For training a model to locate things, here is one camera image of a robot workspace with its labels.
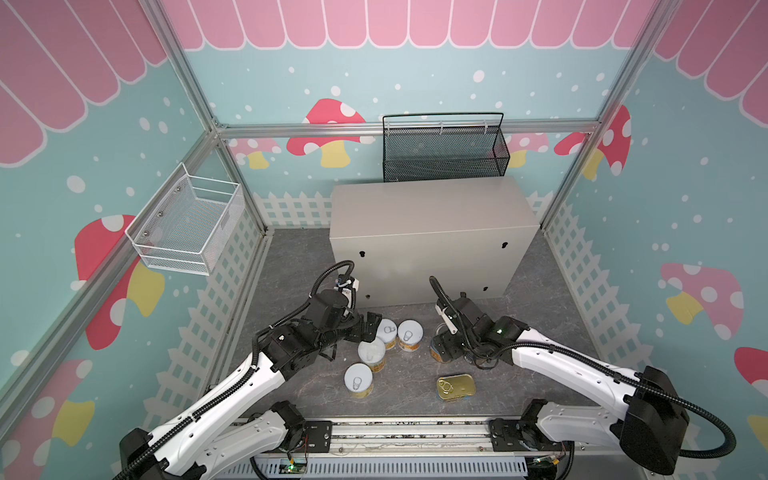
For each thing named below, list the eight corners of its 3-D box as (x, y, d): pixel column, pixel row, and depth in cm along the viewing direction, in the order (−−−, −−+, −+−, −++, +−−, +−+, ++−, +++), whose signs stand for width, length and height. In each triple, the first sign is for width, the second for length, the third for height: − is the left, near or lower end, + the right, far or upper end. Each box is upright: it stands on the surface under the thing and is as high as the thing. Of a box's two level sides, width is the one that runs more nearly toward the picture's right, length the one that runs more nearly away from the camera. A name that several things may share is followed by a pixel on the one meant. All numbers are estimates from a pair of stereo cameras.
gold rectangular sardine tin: (438, 403, 81) (441, 398, 77) (434, 383, 85) (436, 378, 81) (474, 397, 82) (477, 392, 78) (468, 377, 86) (471, 372, 82)
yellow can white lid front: (344, 398, 82) (341, 392, 77) (347, 370, 87) (344, 362, 82) (372, 398, 82) (371, 392, 77) (374, 370, 87) (372, 362, 82)
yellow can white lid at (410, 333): (397, 352, 90) (397, 344, 85) (397, 327, 95) (397, 318, 90) (423, 352, 90) (425, 343, 85) (422, 327, 95) (423, 318, 90)
